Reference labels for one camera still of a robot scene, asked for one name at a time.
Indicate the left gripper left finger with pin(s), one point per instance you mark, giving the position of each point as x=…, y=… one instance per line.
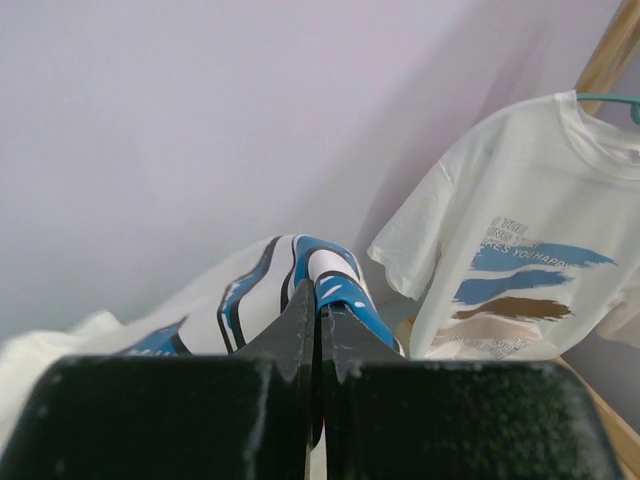
x=243, y=416

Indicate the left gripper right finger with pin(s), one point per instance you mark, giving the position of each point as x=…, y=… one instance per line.
x=387, y=417

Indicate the white flower print t-shirt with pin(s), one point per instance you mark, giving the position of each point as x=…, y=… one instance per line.
x=220, y=312

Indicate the white brush-stroke print t-shirt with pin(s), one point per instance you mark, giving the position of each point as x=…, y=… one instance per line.
x=522, y=238

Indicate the teal hanger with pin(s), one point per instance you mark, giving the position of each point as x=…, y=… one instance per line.
x=632, y=102

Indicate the wooden clothes rack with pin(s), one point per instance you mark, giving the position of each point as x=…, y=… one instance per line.
x=610, y=370

